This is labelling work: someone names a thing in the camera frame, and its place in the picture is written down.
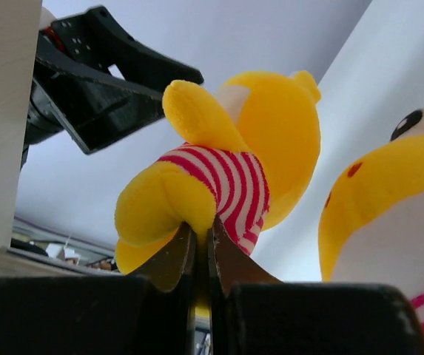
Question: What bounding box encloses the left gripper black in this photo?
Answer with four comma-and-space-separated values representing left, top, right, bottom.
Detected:
21, 6, 204, 164

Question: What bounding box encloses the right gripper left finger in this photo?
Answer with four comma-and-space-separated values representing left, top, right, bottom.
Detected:
129, 223, 193, 292

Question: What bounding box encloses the yellow plush striped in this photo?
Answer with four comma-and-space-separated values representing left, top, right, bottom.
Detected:
318, 108, 424, 329

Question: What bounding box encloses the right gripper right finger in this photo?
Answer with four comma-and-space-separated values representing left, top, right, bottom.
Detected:
207, 217, 281, 296

